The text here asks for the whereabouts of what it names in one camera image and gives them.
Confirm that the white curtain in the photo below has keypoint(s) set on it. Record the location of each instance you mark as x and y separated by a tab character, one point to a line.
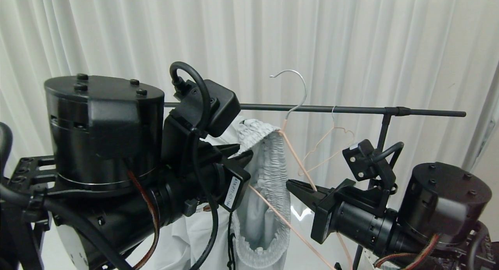
117	28

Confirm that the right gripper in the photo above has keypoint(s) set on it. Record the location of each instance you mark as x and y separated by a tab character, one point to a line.
358	219

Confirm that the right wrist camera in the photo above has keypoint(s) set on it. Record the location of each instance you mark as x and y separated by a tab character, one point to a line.
366	161

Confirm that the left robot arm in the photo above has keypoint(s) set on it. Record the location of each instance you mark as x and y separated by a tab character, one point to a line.
105	126

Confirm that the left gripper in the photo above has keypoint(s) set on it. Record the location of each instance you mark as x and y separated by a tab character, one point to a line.
171	207

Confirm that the black clothes rack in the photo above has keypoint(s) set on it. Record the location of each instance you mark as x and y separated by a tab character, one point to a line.
351	109

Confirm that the pale grey shorts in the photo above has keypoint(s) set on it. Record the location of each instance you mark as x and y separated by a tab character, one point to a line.
273	164

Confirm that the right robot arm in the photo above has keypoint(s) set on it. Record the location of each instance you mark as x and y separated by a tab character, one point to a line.
444	200

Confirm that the pink clothes hanger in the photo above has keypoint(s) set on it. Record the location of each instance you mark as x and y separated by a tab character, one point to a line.
333	120
300	164

